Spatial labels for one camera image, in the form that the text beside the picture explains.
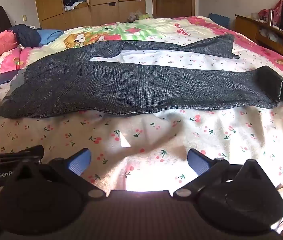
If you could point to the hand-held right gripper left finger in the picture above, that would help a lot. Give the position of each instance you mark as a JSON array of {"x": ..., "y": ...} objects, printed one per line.
[{"x": 79, "y": 162}]

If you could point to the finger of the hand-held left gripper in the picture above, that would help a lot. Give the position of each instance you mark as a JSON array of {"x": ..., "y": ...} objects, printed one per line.
[{"x": 19, "y": 153}]

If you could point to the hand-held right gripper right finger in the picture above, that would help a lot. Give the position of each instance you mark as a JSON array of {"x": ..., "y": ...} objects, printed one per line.
[{"x": 198, "y": 163}]

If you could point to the grey plaid pants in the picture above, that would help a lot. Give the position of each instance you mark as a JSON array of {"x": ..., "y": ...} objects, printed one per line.
[{"x": 131, "y": 87}]

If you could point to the cherry printed blanket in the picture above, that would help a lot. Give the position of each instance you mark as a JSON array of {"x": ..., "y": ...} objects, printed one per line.
[{"x": 156, "y": 135}]

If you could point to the dark blue knit garment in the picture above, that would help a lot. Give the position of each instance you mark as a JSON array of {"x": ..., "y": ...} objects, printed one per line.
[{"x": 26, "y": 36}]

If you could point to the light blue cloth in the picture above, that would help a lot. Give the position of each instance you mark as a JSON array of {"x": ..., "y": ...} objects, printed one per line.
[{"x": 50, "y": 35}]

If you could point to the wooden television cabinet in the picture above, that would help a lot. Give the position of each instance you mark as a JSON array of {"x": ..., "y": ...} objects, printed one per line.
[{"x": 269, "y": 41}]

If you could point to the blue foam mat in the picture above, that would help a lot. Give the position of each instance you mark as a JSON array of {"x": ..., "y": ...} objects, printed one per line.
[{"x": 219, "y": 20}]

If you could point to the wooden wardrobe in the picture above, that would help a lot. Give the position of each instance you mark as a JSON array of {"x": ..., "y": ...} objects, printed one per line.
[{"x": 104, "y": 10}]

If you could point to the plastic bag with toys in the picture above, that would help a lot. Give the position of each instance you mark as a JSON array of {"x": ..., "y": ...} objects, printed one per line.
[{"x": 137, "y": 16}]

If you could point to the folded clothes pile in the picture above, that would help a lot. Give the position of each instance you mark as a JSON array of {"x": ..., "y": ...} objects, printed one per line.
[{"x": 74, "y": 1}]

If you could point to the steel thermos bottle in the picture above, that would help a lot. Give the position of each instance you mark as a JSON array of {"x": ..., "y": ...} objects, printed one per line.
[{"x": 271, "y": 17}]

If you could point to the wall socket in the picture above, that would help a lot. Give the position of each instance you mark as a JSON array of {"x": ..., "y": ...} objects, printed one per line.
[{"x": 24, "y": 18}]

